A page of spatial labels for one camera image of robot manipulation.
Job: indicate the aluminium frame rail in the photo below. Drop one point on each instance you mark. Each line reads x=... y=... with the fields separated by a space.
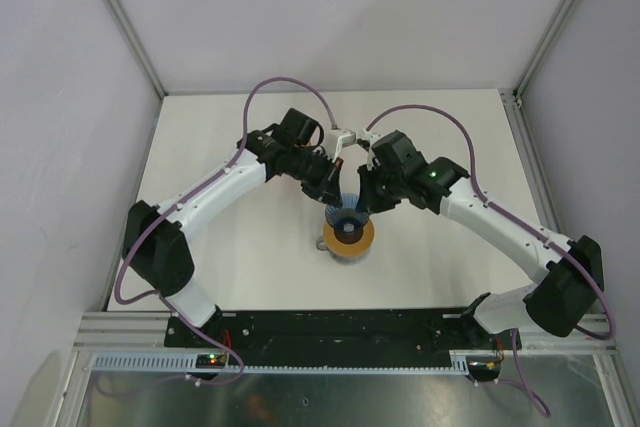
x=531 y=160
x=122 y=330

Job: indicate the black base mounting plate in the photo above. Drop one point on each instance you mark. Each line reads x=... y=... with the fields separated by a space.
x=361 y=338

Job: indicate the aluminium frame post right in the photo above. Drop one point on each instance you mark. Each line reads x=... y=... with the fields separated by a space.
x=560 y=17

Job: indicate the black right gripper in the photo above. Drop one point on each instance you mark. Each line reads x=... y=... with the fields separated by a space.
x=369 y=202

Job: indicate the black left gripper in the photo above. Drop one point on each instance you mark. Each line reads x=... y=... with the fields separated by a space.
x=327 y=190

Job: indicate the aluminium frame post left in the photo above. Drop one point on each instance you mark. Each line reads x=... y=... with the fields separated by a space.
x=128 y=32

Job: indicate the aluminium front frame rail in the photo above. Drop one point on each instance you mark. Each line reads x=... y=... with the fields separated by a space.
x=122 y=330

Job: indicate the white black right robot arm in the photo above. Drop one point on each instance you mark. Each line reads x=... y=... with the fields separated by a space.
x=564 y=273

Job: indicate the blue glass cone dripper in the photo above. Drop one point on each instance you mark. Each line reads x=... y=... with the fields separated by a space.
x=346 y=219

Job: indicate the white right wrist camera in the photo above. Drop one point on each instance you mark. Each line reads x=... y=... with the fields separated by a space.
x=367 y=139

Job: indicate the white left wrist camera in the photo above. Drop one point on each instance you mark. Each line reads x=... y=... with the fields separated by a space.
x=335 y=140

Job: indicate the aluminium frame post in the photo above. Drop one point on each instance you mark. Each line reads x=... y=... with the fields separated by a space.
x=128 y=32
x=560 y=17

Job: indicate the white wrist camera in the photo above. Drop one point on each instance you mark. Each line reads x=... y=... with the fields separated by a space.
x=335 y=140
x=367 y=139

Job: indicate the clear glass coffee server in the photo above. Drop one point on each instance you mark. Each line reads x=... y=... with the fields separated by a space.
x=322 y=246

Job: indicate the wooden ring dripper holder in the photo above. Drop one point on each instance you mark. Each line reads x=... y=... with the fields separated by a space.
x=349 y=246

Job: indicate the aluminium frame rail right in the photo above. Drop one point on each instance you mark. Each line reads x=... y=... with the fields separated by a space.
x=531 y=160

